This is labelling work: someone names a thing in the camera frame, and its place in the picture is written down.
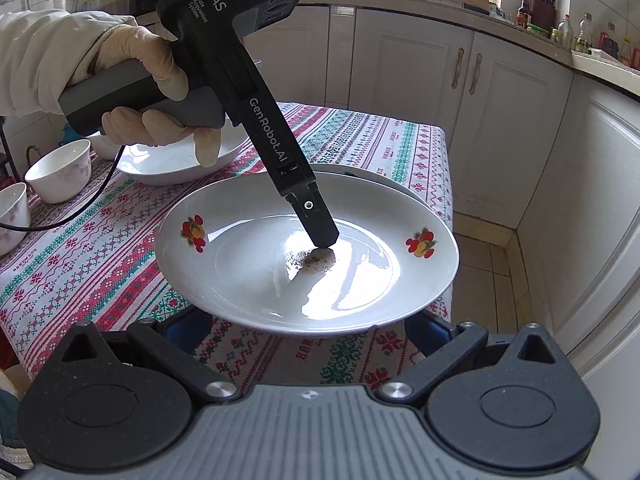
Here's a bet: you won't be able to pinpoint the stained white plate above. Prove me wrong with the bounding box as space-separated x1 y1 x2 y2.
155 164 459 337

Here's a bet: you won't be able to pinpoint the white bowl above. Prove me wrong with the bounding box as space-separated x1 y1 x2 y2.
0 182 30 257
25 139 91 205

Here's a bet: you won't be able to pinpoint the left forearm white sleeve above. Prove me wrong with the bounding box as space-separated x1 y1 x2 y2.
1 10 136 117

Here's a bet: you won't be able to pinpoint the white kitchen cabinets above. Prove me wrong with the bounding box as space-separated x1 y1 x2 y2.
246 6 639 476

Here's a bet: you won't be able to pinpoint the left gloved hand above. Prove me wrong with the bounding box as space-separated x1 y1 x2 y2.
94 24 222 168

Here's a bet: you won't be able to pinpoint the patterned tablecloth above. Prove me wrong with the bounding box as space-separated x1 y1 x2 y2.
1 103 452 388

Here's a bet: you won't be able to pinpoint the knife block with knives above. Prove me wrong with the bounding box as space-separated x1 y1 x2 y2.
529 0 558 32

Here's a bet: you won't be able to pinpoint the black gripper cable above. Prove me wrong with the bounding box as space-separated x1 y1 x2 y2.
0 144 124 233

